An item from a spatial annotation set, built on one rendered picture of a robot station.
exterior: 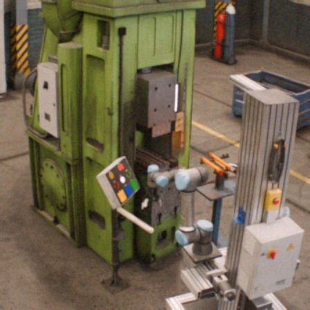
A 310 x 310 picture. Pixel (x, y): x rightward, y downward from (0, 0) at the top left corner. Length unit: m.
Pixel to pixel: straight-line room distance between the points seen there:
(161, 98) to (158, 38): 0.50
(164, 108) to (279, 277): 1.74
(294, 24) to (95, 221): 8.88
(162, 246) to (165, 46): 1.84
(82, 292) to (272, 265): 1.92
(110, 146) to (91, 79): 0.59
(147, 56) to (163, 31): 0.25
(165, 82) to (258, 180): 1.42
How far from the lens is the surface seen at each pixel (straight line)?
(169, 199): 4.64
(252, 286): 3.34
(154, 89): 4.16
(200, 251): 3.67
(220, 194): 4.75
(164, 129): 4.36
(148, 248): 4.81
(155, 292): 4.59
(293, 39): 12.76
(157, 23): 4.21
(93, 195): 4.81
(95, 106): 4.41
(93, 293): 4.58
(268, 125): 3.02
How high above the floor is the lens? 2.98
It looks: 25 degrees down
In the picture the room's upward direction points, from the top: 2 degrees clockwise
